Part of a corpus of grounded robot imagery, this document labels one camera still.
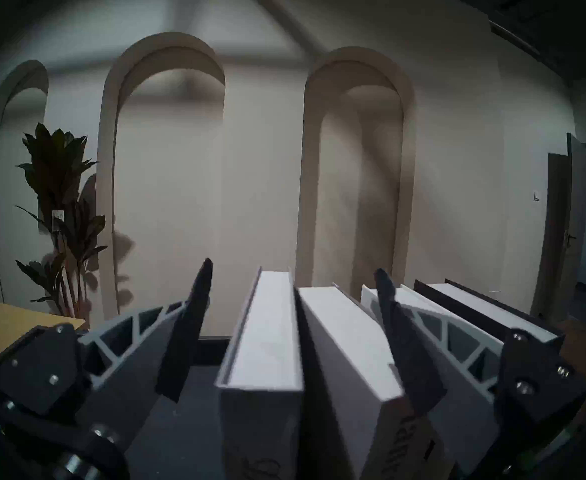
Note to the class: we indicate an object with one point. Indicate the black CENTURY book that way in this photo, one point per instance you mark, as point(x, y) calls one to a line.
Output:
point(473, 299)

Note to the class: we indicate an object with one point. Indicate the light wooden display table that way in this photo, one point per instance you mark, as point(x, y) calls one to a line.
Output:
point(13, 319)

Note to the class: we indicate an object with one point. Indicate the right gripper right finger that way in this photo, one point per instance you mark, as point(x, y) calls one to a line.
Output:
point(533, 384)

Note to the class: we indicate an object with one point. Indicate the black metal shelf cart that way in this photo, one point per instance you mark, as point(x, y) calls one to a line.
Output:
point(188, 434)

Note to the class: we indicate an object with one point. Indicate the tall green potted plant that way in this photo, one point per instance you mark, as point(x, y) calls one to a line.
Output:
point(55, 154)

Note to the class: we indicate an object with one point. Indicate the dark grey door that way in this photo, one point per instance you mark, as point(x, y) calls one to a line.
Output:
point(558, 224)

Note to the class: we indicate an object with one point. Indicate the grey Discontent book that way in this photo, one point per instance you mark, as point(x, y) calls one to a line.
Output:
point(263, 334)

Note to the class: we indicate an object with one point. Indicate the grey iaura book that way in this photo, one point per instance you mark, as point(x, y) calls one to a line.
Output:
point(343, 344)

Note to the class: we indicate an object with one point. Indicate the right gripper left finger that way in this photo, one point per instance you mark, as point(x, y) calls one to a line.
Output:
point(38, 374)

